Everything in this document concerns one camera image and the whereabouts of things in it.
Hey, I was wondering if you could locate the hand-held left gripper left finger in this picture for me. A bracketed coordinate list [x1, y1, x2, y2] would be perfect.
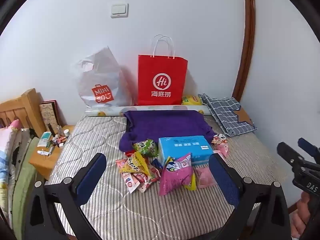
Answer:
[24, 152, 107, 240]

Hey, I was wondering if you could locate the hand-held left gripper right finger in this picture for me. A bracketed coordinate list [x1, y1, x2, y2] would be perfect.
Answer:
[208, 152, 292, 240]

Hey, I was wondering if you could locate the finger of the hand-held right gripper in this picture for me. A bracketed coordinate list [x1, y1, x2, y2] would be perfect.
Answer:
[297, 137, 320, 159]
[276, 141, 311, 173]

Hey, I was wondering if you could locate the light pink candy packet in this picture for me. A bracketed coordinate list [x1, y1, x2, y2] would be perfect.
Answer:
[195, 166, 218, 188]

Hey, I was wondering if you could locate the green snack packet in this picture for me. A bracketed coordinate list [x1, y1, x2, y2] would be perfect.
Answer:
[132, 139, 158, 158]

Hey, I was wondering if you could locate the blue cookie packet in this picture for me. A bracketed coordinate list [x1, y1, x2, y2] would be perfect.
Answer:
[150, 158, 164, 178]

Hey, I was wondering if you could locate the purple cloth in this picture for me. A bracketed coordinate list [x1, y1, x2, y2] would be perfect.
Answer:
[119, 110, 217, 155]

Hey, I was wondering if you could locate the person's right hand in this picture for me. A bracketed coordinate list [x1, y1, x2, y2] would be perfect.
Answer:
[291, 192, 313, 238]

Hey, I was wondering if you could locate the pink white snack packet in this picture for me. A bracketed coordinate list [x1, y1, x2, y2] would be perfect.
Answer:
[215, 144, 230, 158]

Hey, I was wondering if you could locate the pink cartoon snack packet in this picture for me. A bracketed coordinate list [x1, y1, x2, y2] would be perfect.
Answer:
[211, 134, 228, 147]

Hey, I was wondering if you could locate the yellow triangular snack packet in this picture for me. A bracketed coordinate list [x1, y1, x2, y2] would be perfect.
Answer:
[119, 151, 152, 177]

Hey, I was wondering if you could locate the large pink snack bag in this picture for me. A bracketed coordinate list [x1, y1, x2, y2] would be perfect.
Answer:
[159, 152, 198, 197]

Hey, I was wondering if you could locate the blue tissue box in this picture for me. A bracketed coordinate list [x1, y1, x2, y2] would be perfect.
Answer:
[158, 135, 214, 168]

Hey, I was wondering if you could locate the wooden nightstand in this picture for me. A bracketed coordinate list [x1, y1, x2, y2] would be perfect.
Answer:
[29, 125, 75, 180]

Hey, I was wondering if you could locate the red strawberry candy packet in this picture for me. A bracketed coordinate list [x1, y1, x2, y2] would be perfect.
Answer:
[137, 171, 161, 193]

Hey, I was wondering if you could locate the teal tissue pack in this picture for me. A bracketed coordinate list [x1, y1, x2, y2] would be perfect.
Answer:
[37, 131, 52, 147]

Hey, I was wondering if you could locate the checkered grey folded cloth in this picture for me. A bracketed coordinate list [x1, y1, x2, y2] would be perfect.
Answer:
[197, 93, 258, 137]

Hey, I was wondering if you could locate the rolled printed mat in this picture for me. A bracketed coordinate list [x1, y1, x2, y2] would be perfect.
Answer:
[84, 105, 212, 117]

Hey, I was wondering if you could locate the green blanket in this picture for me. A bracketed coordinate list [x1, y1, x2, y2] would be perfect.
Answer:
[11, 137, 38, 234]

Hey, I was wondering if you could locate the striped mattress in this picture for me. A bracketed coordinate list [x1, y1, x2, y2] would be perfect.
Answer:
[47, 115, 288, 240]

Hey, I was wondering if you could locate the patterned book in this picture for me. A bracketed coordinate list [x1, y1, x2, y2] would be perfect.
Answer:
[39, 100, 62, 135]

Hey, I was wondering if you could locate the yellow chip bag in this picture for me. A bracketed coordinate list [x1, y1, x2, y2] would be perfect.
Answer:
[181, 94, 203, 106]

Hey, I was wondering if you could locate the pink floral pillow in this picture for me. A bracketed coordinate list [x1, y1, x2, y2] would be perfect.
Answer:
[0, 119, 23, 205]

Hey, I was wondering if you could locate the white plastic shopping bag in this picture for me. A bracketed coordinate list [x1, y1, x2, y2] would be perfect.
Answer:
[71, 46, 133, 107]

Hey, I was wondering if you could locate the wooden headboard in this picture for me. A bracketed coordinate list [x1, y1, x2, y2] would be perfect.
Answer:
[0, 88, 47, 138]

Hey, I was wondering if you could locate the red paper bag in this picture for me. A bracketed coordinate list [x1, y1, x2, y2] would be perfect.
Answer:
[137, 34, 188, 106]

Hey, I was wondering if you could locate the brown door frame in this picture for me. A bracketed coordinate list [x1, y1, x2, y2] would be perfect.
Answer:
[231, 0, 255, 103]

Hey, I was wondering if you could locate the white light switch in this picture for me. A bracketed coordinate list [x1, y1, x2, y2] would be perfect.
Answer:
[111, 3, 129, 18]

